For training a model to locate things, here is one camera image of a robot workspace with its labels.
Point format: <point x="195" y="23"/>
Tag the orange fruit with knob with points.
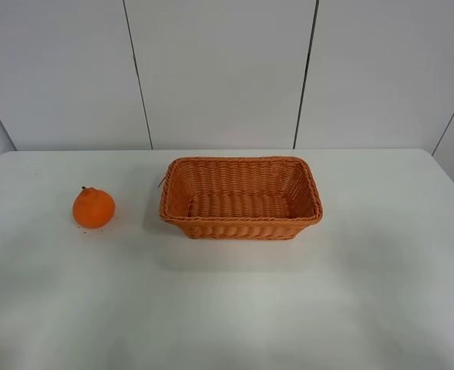
<point x="93" y="208"/>

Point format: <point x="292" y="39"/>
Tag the orange woven wicker basket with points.
<point x="270" y="198"/>

